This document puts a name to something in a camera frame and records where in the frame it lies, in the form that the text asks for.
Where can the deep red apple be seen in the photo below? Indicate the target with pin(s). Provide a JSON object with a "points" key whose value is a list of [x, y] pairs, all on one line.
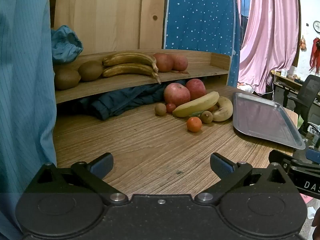
{"points": [[196, 87]]}

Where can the blue dotted curtain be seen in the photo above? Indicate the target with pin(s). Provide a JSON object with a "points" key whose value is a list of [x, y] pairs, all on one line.
{"points": [[200, 17]]}

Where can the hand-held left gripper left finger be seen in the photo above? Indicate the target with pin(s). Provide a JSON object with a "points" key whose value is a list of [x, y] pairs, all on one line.
{"points": [[102, 164]]}

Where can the large brown kiwi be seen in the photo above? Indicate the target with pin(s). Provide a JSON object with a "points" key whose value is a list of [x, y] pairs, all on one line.
{"points": [[90, 70], [67, 80]]}

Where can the long yellow banana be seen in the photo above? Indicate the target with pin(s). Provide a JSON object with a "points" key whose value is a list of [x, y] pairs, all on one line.
{"points": [[195, 105]]}

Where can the black office chair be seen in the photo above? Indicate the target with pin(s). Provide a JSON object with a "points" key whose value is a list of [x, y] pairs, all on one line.
{"points": [[308, 92]]}

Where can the wooden desk shelf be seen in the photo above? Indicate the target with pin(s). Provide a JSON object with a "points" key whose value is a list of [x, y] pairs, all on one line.
{"points": [[120, 85]]}

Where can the short curved yellow banana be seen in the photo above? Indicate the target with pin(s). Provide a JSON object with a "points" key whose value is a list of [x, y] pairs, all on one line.
{"points": [[225, 111]]}

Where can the hanging doll ornament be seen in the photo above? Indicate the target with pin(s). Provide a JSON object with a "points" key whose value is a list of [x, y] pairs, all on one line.
{"points": [[303, 43]]}

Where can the wooden panel board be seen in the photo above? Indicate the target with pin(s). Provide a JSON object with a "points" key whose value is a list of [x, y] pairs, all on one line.
{"points": [[107, 15]]}

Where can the small white box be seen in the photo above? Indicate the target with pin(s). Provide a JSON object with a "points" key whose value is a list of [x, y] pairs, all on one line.
{"points": [[283, 72]]}

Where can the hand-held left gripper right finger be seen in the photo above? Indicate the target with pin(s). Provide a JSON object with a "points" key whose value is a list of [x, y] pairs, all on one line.
{"points": [[221, 166]]}

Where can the pale red apple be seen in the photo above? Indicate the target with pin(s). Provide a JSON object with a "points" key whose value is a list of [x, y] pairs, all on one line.
{"points": [[176, 94]]}

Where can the small brown kiwi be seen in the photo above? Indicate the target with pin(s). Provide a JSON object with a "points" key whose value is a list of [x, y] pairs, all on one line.
{"points": [[160, 109], [206, 117]]}

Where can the wooden background desk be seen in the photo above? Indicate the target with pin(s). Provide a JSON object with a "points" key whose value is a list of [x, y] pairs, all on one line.
{"points": [[287, 80]]}

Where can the person's blue striped garment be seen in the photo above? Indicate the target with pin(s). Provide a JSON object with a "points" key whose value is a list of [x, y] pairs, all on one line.
{"points": [[25, 80]]}

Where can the brown overripe banana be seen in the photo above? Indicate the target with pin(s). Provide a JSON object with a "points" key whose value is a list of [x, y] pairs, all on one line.
{"points": [[127, 58], [127, 70]]}

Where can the metal tray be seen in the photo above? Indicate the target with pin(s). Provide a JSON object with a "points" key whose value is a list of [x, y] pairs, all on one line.
{"points": [[265, 120]]}

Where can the round wall clock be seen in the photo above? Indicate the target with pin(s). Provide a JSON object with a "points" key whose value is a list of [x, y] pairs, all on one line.
{"points": [[317, 26]]}

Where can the red cherry tomato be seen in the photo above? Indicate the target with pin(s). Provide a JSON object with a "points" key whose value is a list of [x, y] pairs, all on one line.
{"points": [[171, 108]]}

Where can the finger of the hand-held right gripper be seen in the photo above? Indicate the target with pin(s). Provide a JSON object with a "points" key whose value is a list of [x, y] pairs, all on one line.
{"points": [[280, 158], [313, 156]]}

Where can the pink white bedding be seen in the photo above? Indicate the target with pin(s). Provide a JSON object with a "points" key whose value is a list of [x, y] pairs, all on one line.
{"points": [[246, 87]]}

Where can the pink curtain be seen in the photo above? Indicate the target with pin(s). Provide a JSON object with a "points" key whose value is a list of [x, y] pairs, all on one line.
{"points": [[270, 30]]}

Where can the green paper folder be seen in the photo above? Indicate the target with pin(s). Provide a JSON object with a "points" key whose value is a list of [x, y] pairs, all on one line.
{"points": [[300, 122]]}

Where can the dark blue jacket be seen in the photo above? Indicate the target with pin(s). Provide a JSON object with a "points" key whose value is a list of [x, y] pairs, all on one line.
{"points": [[120, 102]]}

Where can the crumpled light blue cloth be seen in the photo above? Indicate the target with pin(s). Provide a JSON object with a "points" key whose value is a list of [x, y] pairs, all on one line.
{"points": [[65, 43]]}

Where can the red hanging cloth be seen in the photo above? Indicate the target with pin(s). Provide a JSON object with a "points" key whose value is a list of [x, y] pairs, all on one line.
{"points": [[315, 52]]}

